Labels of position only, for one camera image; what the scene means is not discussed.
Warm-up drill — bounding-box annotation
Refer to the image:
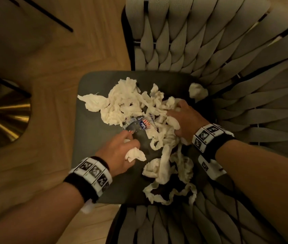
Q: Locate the person's right hand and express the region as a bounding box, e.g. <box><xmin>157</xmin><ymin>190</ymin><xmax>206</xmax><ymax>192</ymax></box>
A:
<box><xmin>167</xmin><ymin>99</ymin><xmax>210</xmax><ymax>145</ymax></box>

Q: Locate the person's left hand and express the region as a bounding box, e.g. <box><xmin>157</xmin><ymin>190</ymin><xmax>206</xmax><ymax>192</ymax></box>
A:
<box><xmin>95</xmin><ymin>130</ymin><xmax>141</xmax><ymax>177</ymax></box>

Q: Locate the small white tissue piece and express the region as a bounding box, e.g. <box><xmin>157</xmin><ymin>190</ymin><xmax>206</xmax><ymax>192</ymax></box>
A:
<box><xmin>124</xmin><ymin>147</ymin><xmax>147</xmax><ymax>162</ymax></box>

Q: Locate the pile of white tissue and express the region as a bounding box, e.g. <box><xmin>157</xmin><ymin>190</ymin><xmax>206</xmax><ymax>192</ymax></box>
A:
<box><xmin>77</xmin><ymin>77</ymin><xmax>198</xmax><ymax>206</ymax></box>

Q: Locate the person's left forearm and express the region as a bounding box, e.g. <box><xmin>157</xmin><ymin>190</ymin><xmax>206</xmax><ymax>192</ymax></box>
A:
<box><xmin>0</xmin><ymin>182</ymin><xmax>85</xmax><ymax>244</ymax></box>

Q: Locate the person's right forearm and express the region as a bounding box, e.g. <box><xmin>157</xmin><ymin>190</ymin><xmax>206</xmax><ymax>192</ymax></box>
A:
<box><xmin>215</xmin><ymin>139</ymin><xmax>288</xmax><ymax>244</ymax></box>

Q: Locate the printed plastic wrapper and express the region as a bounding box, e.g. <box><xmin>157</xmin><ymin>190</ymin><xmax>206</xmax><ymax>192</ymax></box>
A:
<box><xmin>122</xmin><ymin>115</ymin><xmax>159</xmax><ymax>140</ymax></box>

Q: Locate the white tissue ball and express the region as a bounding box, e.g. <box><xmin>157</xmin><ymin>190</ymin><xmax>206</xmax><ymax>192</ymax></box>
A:
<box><xmin>188</xmin><ymin>83</ymin><xmax>209</xmax><ymax>102</ymax></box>

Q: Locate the dark grey seat cushion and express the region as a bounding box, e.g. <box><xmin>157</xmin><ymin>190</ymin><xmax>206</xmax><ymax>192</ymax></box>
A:
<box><xmin>71</xmin><ymin>71</ymin><xmax>217</xmax><ymax>207</ymax></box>

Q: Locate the right wristband with marker tags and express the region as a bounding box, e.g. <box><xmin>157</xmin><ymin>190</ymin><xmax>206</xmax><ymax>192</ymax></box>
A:
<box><xmin>191</xmin><ymin>123</ymin><xmax>235</xmax><ymax>181</ymax></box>

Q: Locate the wristband with marker tags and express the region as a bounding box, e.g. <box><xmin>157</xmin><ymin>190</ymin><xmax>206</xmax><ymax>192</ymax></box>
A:
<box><xmin>191</xmin><ymin>123</ymin><xmax>235</xmax><ymax>181</ymax></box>
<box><xmin>63</xmin><ymin>156</ymin><xmax>113</xmax><ymax>214</ymax></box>

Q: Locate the left wristband with marker tags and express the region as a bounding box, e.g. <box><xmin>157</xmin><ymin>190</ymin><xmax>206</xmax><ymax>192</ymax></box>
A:
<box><xmin>63</xmin><ymin>156</ymin><xmax>113</xmax><ymax>214</ymax></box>

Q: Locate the gold metal table base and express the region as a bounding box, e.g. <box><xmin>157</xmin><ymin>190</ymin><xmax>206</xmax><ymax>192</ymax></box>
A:
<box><xmin>0</xmin><ymin>98</ymin><xmax>32</xmax><ymax>151</ymax></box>

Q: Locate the thick black metal rod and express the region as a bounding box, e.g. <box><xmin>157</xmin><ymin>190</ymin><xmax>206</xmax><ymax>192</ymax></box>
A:
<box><xmin>0</xmin><ymin>68</ymin><xmax>32</xmax><ymax>98</ymax></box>

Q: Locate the thin black metal rod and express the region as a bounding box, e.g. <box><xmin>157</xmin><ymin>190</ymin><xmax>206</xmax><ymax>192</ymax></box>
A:
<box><xmin>5</xmin><ymin>0</ymin><xmax>74</xmax><ymax>33</ymax></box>

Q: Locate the grey woven strap chair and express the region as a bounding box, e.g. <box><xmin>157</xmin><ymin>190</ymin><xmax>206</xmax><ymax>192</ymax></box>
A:
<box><xmin>105</xmin><ymin>0</ymin><xmax>288</xmax><ymax>244</ymax></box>

